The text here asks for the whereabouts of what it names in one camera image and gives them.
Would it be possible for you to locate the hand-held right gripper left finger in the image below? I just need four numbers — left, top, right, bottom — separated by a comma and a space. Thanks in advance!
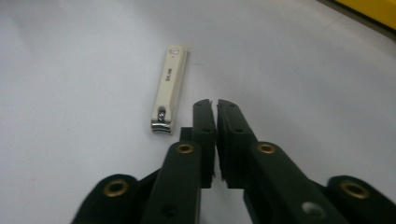
180, 98, 218, 189

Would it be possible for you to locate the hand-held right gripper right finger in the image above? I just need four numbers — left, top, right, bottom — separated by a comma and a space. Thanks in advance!
217, 98, 260, 189

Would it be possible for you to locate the white nail clipper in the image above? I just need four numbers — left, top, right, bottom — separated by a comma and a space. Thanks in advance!
150, 45, 190, 134

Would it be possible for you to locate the yellow black drawer organizer cabinet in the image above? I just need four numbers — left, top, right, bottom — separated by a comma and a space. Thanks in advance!
335, 0, 396, 31

